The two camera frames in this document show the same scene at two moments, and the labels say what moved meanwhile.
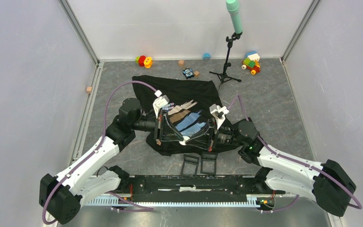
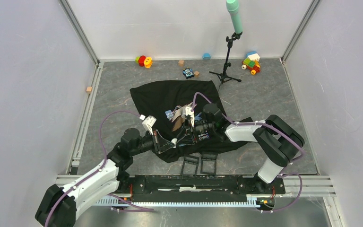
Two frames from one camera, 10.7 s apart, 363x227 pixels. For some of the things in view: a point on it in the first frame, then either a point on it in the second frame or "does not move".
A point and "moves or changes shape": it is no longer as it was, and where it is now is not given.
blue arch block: (206, 56) does not move
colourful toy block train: (251, 62) does not move
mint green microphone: (232, 7) does not move
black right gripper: (207, 133) to (184, 136)
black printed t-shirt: (189, 106) moves or changes shape
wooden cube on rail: (89, 90) does not move
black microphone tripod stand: (235, 36) does not move
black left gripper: (170, 133) to (166, 147)
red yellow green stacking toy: (143, 61) does not move
